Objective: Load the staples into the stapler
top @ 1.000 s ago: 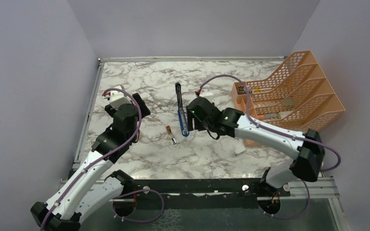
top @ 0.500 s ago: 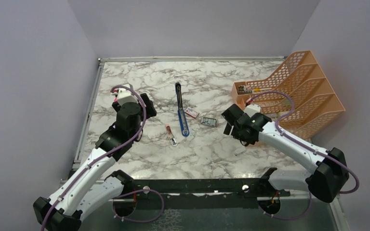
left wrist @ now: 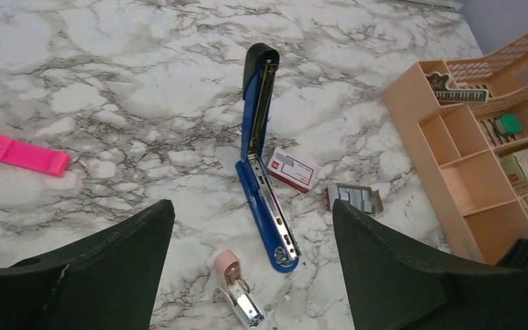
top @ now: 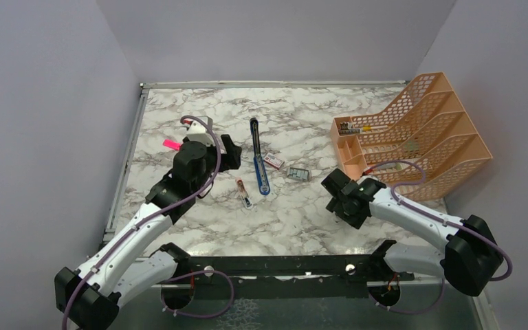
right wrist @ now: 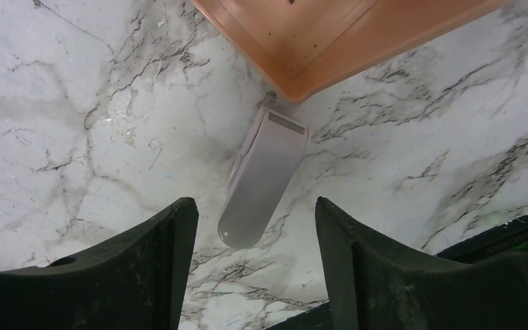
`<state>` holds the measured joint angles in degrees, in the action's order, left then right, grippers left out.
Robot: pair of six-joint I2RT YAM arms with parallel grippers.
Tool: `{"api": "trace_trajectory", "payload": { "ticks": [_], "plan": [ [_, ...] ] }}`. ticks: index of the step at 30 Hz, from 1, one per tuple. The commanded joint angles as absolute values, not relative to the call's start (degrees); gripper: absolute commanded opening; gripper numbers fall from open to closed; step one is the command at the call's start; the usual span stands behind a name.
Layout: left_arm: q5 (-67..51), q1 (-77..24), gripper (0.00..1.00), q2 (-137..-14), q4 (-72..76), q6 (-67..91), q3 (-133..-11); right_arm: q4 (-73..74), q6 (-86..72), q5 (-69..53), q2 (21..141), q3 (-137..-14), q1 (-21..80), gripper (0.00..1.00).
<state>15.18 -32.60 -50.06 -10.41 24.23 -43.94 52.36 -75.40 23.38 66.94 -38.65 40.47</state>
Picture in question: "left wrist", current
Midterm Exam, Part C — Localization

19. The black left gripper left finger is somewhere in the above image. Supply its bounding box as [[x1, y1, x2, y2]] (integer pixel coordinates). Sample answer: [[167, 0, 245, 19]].
[[0, 199, 175, 329]]

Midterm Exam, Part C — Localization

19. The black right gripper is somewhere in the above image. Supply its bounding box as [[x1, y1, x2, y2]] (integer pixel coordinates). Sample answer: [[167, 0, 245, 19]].
[[496, 239, 528, 269]]

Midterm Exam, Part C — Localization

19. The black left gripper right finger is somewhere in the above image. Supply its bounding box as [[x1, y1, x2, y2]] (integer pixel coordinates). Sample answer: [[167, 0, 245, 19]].
[[333, 200, 528, 329]]

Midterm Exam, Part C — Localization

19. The staple box tray with staples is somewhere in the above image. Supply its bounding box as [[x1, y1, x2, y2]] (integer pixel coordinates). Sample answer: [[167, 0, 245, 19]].
[[327, 184, 384, 215]]

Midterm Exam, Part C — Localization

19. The white red staple box sleeve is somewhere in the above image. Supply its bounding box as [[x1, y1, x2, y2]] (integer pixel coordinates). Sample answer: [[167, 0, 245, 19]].
[[267, 147, 317, 193]]

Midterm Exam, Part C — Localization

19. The blue stapler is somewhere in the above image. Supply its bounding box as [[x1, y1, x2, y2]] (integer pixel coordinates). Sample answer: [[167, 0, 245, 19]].
[[235, 43, 301, 273]]

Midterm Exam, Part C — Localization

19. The green white box in organizer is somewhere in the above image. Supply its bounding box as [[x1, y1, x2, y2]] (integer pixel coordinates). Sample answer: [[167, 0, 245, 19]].
[[499, 148, 528, 186]]

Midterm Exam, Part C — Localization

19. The green cap item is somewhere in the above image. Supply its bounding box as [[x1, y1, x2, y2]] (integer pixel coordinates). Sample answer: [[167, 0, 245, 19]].
[[492, 113, 523, 137]]

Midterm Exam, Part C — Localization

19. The pink flat plastic bar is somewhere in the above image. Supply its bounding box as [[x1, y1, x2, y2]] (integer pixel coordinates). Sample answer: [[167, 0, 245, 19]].
[[0, 135, 72, 177]]

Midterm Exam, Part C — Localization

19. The peach plastic desk organizer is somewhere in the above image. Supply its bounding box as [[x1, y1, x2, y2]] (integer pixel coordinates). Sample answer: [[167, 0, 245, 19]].
[[382, 33, 528, 264]]

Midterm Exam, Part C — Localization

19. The black piano keyboard ruler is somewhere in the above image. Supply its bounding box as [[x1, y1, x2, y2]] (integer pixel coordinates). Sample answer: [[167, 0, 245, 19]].
[[426, 71, 490, 104]]

